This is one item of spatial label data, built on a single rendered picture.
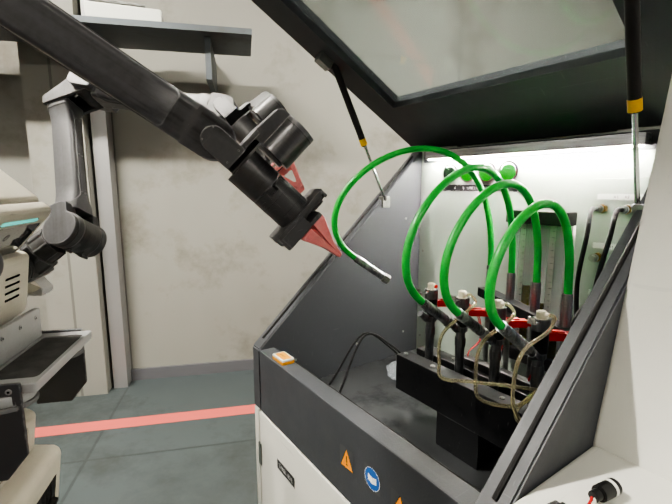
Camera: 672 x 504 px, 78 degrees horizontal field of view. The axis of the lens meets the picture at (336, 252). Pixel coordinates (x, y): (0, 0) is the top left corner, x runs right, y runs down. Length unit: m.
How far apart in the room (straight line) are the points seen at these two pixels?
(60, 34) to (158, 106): 0.12
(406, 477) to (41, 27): 0.74
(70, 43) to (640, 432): 0.86
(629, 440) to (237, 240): 2.64
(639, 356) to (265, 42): 2.84
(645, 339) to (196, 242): 2.71
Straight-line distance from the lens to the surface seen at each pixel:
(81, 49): 0.62
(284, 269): 3.07
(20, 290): 1.03
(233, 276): 3.07
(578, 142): 1.01
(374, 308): 1.23
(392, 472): 0.72
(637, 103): 0.77
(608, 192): 1.01
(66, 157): 1.17
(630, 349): 0.72
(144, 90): 0.60
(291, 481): 1.06
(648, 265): 0.72
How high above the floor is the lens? 1.34
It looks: 9 degrees down
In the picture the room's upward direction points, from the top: straight up
